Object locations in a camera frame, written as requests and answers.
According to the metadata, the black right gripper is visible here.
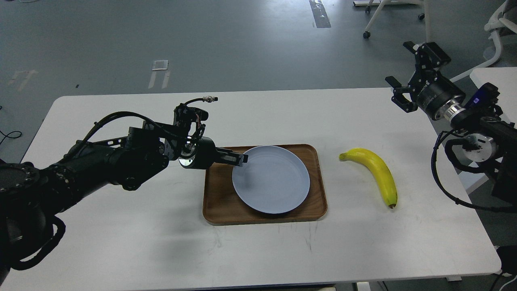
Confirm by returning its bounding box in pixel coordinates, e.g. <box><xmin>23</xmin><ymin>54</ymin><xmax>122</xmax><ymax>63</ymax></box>
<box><xmin>385</xmin><ymin>41</ymin><xmax>465</xmax><ymax>121</ymax></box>

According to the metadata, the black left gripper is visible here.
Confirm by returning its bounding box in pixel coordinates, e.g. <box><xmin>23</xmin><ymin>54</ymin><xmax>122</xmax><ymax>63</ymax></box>
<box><xmin>179</xmin><ymin>137</ymin><xmax>248</xmax><ymax>170</ymax></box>

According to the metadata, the light blue plate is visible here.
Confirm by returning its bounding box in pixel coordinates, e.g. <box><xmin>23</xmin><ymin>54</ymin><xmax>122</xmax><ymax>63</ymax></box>
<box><xmin>231</xmin><ymin>145</ymin><xmax>311</xmax><ymax>214</ymax></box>

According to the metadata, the yellow banana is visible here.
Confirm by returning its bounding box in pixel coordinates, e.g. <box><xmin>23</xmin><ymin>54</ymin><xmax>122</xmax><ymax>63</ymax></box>
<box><xmin>338</xmin><ymin>148</ymin><xmax>398</xmax><ymax>209</ymax></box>

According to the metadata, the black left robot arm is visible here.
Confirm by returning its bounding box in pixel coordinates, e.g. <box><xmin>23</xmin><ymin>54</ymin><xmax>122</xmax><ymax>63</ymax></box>
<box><xmin>0</xmin><ymin>101</ymin><xmax>248</xmax><ymax>280</ymax></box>

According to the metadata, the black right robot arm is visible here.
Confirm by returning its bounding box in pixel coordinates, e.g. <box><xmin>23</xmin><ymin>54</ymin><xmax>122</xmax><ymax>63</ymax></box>
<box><xmin>385</xmin><ymin>41</ymin><xmax>516</xmax><ymax>213</ymax></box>

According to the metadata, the brown wooden tray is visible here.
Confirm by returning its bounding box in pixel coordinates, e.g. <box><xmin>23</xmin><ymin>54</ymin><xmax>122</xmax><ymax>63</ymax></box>
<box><xmin>202</xmin><ymin>144</ymin><xmax>328</xmax><ymax>226</ymax></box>

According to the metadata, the white side table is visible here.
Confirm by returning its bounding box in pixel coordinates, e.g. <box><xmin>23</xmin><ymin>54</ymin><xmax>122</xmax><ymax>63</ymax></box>
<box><xmin>458</xmin><ymin>67</ymin><xmax>517</xmax><ymax>194</ymax></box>

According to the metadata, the white office chair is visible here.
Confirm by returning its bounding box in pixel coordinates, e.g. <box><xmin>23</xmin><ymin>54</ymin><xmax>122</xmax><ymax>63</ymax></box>
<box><xmin>448</xmin><ymin>0</ymin><xmax>517</xmax><ymax>83</ymax></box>

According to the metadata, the white rolling chair frame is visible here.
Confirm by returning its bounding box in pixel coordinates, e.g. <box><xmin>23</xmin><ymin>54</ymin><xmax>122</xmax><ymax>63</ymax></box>
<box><xmin>352</xmin><ymin>0</ymin><xmax>433</xmax><ymax>42</ymax></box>

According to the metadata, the black cable on floor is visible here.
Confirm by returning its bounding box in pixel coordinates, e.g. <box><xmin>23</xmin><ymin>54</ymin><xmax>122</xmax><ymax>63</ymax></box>
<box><xmin>0</xmin><ymin>106</ymin><xmax>22</xmax><ymax>145</ymax></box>

